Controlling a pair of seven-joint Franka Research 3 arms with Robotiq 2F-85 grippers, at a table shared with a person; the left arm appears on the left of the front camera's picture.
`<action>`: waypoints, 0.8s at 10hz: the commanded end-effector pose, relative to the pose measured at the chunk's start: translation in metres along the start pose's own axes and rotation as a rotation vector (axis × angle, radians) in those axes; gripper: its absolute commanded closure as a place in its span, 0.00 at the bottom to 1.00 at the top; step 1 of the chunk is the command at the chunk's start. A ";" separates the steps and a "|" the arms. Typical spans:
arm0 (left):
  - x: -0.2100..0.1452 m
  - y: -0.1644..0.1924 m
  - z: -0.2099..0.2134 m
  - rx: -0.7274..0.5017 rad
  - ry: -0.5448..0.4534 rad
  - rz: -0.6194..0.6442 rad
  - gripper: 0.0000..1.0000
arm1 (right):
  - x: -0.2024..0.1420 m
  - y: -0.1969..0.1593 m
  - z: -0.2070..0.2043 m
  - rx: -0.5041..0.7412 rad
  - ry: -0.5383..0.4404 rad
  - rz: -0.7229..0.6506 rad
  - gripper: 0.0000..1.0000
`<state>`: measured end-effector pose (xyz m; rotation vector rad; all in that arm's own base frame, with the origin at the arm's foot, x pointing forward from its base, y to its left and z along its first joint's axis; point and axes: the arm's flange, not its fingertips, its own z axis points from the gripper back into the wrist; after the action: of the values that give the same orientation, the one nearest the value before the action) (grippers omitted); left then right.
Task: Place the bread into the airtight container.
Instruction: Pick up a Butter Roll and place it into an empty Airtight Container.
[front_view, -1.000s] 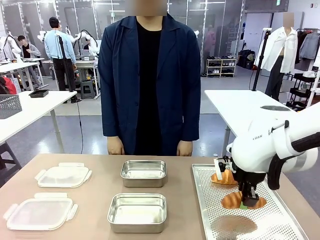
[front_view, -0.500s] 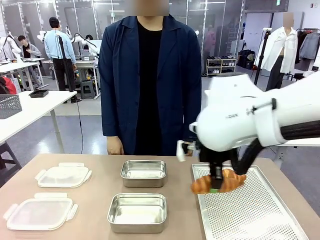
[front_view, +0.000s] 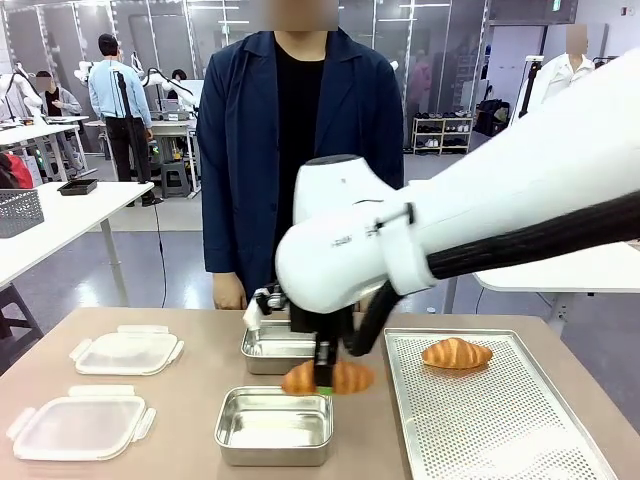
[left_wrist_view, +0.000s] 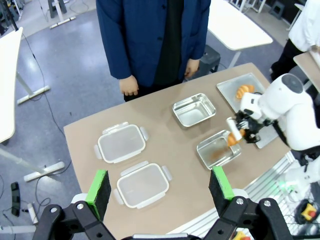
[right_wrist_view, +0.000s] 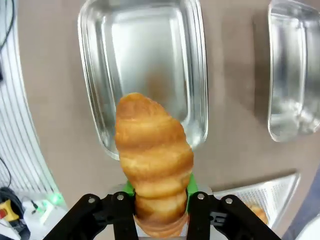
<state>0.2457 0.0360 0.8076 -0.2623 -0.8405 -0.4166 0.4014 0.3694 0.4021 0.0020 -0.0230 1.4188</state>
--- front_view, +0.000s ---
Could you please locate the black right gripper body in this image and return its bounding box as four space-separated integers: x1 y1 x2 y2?
289 303 359 351

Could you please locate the golden brown croissant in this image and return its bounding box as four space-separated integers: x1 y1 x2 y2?
280 359 376 396
421 337 495 371

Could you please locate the clear white-rimmed container lid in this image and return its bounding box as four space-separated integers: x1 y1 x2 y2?
68 324 186 377
5 384 158 463

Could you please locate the person's right forearm navy sleeve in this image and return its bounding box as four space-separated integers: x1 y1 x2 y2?
199 189 252 275

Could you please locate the rectangular stainless steel container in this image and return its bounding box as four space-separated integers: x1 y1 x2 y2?
214 385 335 468
240 319 322 376

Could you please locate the person's right hand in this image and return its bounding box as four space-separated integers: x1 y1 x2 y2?
212 272 250 312

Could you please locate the perforated metal baking tray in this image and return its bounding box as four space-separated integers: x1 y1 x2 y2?
383 327 620 480

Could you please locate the person in navy jacket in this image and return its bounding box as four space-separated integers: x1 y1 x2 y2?
195 27 406 312

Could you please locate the grey step stool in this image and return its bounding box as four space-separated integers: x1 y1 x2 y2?
160 161 194 199

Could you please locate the wooden shoe rack with shoes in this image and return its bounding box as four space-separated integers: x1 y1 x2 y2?
411 111 475 156

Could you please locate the large white empty table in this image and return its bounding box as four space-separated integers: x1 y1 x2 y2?
442 239 640 346

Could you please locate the black bag on floor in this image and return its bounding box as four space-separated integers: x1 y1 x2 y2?
474 98 512 139

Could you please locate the white table with grey basket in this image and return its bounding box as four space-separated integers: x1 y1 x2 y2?
0 180 156 307

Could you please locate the small black plastic tray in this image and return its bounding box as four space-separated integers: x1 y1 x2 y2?
56 178 100 197

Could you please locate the man in light blue shirt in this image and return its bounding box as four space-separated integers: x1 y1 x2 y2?
87 32 165 207

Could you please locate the black stool beside table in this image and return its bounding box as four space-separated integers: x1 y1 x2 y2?
0 283 45 377

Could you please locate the black tripod with white head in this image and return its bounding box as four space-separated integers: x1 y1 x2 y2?
519 55 545 121

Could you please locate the grey perforated basket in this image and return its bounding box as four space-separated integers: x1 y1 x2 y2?
0 188 46 239

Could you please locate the white background desk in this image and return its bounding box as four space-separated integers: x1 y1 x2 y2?
0 115 92 184

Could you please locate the red bag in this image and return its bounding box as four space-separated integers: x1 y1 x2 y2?
0 152 35 191

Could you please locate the person in white coat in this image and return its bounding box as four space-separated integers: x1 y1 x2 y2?
514 23 609 121

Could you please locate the person in grey hoodie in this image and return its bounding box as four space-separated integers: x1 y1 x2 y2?
33 70 83 119

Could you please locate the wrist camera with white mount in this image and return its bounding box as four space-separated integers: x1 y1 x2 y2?
242 283 290 332

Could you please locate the black corrugated cable sleeve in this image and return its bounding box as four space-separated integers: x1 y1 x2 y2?
342 188 640 357

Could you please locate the black tripod pole with cable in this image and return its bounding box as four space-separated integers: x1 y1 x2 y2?
112 69 167 309

